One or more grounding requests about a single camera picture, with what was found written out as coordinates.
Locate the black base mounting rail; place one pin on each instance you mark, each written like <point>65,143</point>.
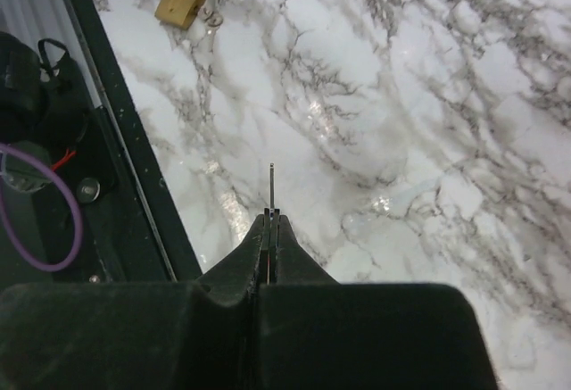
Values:
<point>82,195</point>

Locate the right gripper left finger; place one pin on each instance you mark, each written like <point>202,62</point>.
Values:
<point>136,335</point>

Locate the small silver key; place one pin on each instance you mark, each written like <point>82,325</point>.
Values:
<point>272,187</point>

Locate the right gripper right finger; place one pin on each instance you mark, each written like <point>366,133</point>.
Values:
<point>315,333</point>

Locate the brass padlock with key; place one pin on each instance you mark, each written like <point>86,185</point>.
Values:
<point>182,13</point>

